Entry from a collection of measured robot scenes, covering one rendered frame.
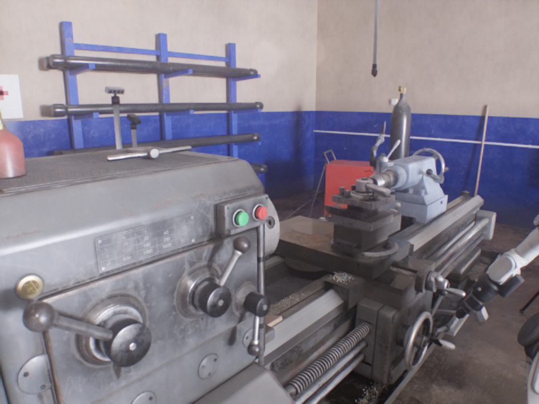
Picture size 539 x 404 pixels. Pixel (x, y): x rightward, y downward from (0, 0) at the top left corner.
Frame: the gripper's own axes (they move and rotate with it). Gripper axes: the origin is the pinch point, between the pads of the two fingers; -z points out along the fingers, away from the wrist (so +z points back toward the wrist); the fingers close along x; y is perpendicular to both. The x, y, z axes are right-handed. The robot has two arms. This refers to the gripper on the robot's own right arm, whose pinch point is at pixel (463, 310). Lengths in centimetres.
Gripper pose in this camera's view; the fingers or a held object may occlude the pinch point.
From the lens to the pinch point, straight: 172.0
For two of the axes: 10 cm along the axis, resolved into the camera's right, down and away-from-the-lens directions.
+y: -6.4, -6.3, 4.4
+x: 6.7, -1.8, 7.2
